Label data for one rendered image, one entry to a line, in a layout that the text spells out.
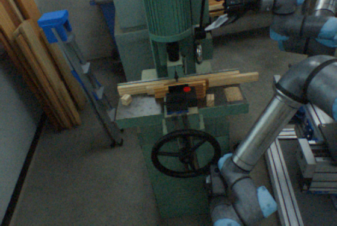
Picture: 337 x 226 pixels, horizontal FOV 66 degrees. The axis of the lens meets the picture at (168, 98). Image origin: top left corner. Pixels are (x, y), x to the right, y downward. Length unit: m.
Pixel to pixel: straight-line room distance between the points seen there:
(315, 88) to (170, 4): 0.58
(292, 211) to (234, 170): 0.85
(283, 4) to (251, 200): 0.66
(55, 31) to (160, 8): 0.97
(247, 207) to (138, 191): 1.30
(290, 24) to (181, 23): 0.40
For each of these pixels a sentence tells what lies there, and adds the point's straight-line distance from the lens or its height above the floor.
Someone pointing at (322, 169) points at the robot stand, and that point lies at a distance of 1.21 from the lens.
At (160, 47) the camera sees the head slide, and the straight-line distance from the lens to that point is 1.25.
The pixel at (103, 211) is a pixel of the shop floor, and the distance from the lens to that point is 2.01.
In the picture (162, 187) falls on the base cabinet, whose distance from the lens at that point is 1.58.
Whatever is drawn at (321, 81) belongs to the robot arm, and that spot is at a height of 1.28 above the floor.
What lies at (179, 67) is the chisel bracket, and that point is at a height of 1.06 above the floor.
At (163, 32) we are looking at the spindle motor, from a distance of 1.04.
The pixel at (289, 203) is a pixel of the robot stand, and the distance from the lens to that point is 1.69.
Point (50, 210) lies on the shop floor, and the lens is 2.20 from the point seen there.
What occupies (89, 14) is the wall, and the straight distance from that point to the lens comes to 3.59.
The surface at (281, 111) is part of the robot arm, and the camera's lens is 0.76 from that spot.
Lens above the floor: 1.65
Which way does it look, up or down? 37 degrees down
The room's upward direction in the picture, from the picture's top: 9 degrees counter-clockwise
